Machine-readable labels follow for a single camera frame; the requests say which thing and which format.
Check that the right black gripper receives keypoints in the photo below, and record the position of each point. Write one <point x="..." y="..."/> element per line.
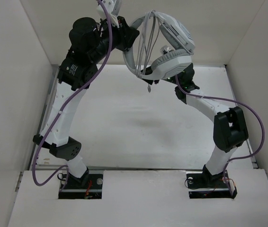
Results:
<point x="147" y="70"/>

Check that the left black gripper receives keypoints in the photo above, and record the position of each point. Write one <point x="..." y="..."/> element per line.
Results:
<point x="126" y="34"/>

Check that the grey white headphones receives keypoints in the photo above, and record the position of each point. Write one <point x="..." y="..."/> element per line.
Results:
<point x="174" y="58"/>

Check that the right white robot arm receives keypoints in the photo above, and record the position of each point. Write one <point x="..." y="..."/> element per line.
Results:
<point x="229" y="131"/>

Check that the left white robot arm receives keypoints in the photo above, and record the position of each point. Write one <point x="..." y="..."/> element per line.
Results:
<point x="91" y="46"/>

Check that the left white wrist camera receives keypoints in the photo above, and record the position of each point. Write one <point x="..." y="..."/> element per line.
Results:
<point x="112" y="7"/>

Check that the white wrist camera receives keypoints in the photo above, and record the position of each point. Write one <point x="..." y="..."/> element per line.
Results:
<point x="112" y="7"/>
<point x="165" y="49"/>

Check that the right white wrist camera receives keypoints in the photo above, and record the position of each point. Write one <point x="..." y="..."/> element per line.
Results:
<point x="165" y="49"/>

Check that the left aluminium rail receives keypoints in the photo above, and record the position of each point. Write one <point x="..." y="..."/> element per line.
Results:
<point x="49" y="98"/>

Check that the aluminium rail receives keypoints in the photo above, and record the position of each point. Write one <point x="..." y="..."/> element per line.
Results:
<point x="49" y="98"/>
<point x="53" y="167"/>

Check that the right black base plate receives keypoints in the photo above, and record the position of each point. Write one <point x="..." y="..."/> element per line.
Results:
<point x="219" y="188"/>

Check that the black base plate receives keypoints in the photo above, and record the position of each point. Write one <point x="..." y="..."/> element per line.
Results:
<point x="91" y="190"/>
<point x="219" y="188"/>

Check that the front aluminium rail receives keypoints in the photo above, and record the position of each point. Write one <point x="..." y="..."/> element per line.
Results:
<point x="53" y="167"/>

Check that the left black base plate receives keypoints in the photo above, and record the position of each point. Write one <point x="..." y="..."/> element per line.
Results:
<point x="91" y="190"/>

